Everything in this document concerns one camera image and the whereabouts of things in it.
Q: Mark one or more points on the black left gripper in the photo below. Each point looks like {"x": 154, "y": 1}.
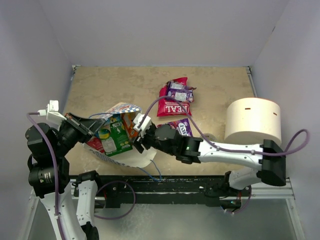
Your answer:
{"x": 85, "y": 127}

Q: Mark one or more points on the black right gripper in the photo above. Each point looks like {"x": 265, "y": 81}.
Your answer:
{"x": 143, "y": 140}

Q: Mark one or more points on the blue checkered paper bag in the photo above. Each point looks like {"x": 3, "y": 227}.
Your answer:
{"x": 130, "y": 158}

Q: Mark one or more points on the green snack pack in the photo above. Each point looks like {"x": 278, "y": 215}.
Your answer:
{"x": 118, "y": 142}

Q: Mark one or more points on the orange snack box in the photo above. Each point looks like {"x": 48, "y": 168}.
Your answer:
{"x": 127, "y": 120}

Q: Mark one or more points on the red Real chips bag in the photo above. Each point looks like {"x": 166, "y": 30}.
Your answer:
{"x": 169, "y": 106}

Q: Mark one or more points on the purple Fox's candy bag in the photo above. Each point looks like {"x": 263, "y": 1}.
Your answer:
{"x": 182, "y": 126}

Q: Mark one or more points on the purple chocolate snack packet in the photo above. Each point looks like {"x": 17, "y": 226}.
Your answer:
{"x": 180, "y": 92}

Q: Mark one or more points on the blue colourful snack bag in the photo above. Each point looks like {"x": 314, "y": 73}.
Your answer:
{"x": 104, "y": 133}

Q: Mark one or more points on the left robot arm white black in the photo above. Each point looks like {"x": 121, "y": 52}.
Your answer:
{"x": 50, "y": 179}

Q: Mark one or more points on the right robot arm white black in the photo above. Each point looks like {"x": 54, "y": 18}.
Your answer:
{"x": 262, "y": 163}

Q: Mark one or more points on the red small snack packet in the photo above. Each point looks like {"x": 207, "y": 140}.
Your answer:
{"x": 96, "y": 144}

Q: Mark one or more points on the clear tape roll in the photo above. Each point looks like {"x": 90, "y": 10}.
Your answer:
{"x": 210, "y": 137}

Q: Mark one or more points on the white cylindrical paper lamp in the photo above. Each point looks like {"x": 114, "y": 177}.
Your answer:
{"x": 252, "y": 120}

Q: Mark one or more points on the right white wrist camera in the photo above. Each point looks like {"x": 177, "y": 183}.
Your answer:
{"x": 141, "y": 124}

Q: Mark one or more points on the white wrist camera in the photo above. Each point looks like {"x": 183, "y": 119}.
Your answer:
{"x": 52, "y": 113}
{"x": 141, "y": 124}

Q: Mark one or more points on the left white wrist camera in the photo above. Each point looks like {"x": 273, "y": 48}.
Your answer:
{"x": 52, "y": 113}

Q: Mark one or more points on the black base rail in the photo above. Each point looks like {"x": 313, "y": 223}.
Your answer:
{"x": 208, "y": 190}

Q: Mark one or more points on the aluminium frame rails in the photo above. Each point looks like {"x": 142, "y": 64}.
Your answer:
{"x": 125, "y": 131}

